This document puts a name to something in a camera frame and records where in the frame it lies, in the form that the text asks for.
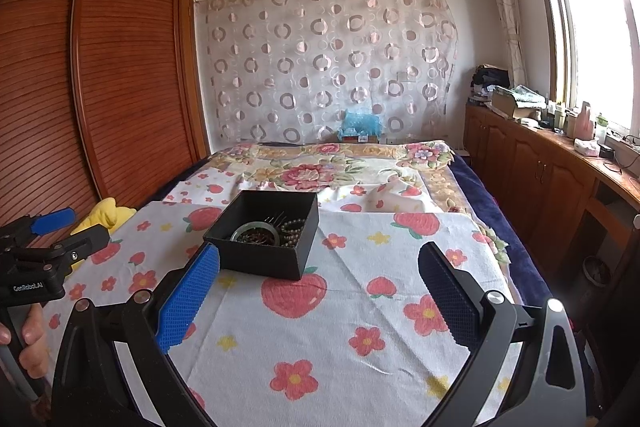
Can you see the white power strip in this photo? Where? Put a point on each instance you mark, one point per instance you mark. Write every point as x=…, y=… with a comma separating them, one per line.
x=625, y=144

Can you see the green jade bangle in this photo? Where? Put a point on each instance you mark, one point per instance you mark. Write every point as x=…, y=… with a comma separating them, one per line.
x=243, y=227

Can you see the white pink bottle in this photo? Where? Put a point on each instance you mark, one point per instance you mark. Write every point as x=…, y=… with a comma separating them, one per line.
x=585, y=122

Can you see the person's left hand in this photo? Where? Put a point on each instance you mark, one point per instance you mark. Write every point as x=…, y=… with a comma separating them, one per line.
x=37, y=342

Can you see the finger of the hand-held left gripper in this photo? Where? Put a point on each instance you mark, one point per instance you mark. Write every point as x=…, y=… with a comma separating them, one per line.
x=52, y=221
x=90, y=243

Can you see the wooden slatted wardrobe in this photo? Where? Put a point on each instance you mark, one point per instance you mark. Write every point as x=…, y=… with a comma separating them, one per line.
x=125, y=82

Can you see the sheer circle pattern wall curtain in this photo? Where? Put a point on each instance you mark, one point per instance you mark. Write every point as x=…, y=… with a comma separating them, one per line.
x=325, y=57

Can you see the window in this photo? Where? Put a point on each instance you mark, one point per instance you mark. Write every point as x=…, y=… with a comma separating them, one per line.
x=600, y=32

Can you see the wooden cabinet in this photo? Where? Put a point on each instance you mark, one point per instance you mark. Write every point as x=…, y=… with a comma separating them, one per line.
x=525, y=167

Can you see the dark clothes pile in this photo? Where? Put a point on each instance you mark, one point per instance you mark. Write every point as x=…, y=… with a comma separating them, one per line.
x=490, y=77

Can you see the floral peony bedspread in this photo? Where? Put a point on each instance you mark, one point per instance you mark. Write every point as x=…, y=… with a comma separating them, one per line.
x=310, y=172

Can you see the yellow cloth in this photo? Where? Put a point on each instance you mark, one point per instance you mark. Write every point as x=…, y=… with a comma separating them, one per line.
x=107, y=214

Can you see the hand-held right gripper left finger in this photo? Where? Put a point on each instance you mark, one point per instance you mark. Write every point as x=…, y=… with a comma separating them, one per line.
x=192, y=292

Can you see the green cap bottle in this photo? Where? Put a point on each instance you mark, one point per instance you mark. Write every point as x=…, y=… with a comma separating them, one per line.
x=601, y=129

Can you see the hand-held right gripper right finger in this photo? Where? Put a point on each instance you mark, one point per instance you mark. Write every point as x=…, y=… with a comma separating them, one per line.
x=447, y=297

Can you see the blue plastic bag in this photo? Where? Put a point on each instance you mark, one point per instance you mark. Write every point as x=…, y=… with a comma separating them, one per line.
x=360, y=124

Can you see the tissue pack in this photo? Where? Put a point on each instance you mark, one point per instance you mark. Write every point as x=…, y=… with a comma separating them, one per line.
x=586, y=147

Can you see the strawberry flower print towel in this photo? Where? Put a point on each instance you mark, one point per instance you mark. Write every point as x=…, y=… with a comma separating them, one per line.
x=325, y=332

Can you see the black jewelry box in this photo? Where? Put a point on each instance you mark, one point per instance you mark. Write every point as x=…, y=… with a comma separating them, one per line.
x=260, y=264

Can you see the circle pattern window curtain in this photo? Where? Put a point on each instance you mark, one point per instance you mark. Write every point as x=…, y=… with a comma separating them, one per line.
x=505, y=7

